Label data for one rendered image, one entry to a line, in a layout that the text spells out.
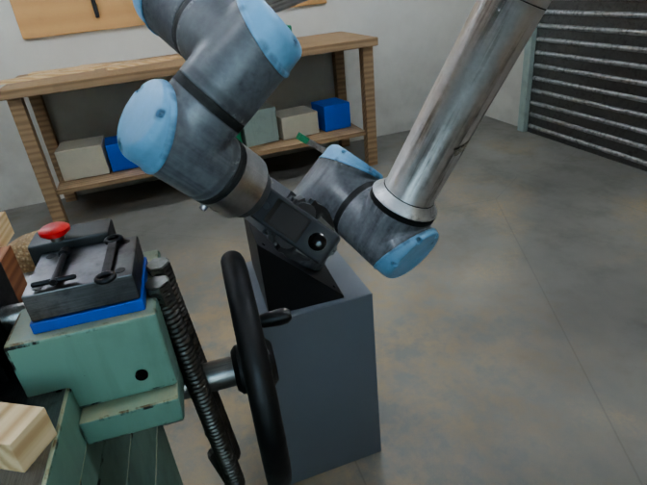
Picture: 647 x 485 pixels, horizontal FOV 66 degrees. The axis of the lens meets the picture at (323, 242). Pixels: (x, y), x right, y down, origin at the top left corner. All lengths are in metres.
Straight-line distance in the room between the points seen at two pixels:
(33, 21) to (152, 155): 3.28
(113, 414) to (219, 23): 0.40
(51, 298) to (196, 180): 0.19
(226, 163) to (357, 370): 0.86
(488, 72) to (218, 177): 0.54
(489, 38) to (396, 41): 3.32
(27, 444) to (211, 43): 0.40
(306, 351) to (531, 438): 0.75
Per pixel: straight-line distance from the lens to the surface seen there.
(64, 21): 3.77
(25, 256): 0.81
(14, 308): 0.59
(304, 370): 1.26
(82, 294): 0.51
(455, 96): 0.95
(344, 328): 1.23
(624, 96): 3.65
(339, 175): 1.13
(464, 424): 1.65
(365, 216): 1.07
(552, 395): 1.79
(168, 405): 0.54
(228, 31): 0.56
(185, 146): 0.55
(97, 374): 0.54
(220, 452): 0.69
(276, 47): 0.55
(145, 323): 0.51
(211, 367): 0.63
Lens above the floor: 1.22
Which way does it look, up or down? 28 degrees down
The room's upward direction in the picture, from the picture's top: 6 degrees counter-clockwise
